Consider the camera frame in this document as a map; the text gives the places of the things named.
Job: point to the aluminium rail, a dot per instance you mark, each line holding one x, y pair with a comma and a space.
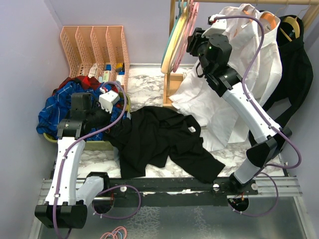
276, 212

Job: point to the white shirt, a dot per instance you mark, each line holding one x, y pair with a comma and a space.
221, 123
266, 71

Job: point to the red plaid shirt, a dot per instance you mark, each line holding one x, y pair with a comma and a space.
82, 84

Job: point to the orange hanger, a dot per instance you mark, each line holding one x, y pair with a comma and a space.
246, 12
268, 21

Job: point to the green laundry basket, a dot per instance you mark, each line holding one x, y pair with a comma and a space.
94, 145

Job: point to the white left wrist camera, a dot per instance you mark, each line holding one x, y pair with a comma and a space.
107, 99

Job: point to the coloured rubber bands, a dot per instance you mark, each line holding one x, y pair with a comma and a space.
118, 233

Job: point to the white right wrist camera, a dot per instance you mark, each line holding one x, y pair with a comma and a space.
218, 24

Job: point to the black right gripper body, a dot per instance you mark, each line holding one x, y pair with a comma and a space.
197, 44

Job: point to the white shirt behind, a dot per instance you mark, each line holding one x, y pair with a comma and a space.
266, 71

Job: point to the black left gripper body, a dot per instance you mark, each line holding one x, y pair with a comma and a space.
99, 117

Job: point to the white spiral notebook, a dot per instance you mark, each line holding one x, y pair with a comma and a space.
93, 72

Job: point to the hanging black shirt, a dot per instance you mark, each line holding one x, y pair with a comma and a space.
297, 74

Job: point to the white shirt front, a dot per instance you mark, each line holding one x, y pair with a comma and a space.
221, 123

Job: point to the orange hanger right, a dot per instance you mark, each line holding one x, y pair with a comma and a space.
268, 21

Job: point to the blue plaid shirt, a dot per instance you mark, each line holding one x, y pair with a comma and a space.
55, 110

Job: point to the pink hanger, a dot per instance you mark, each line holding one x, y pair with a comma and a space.
191, 12

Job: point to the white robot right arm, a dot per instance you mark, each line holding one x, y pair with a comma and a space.
213, 53

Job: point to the yellow grey stapler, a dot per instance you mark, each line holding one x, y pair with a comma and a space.
120, 67

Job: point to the black shirt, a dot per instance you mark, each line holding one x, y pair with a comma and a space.
297, 74
154, 134

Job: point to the wooden clothes rack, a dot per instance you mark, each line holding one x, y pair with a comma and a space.
173, 81

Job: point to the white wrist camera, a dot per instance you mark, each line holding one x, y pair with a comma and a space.
218, 24
107, 99

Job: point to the cream yellow hanger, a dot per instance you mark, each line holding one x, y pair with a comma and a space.
167, 56

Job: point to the black base bar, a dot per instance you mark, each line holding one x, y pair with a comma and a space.
169, 192

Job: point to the green white box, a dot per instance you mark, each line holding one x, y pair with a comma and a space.
106, 76

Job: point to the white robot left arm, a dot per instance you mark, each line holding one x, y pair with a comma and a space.
66, 206

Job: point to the pink plastic file organizer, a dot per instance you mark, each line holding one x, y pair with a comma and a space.
85, 46

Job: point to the grey cloth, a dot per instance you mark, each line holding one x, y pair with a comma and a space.
116, 155

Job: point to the orange hanger left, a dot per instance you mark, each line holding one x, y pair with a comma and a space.
246, 12

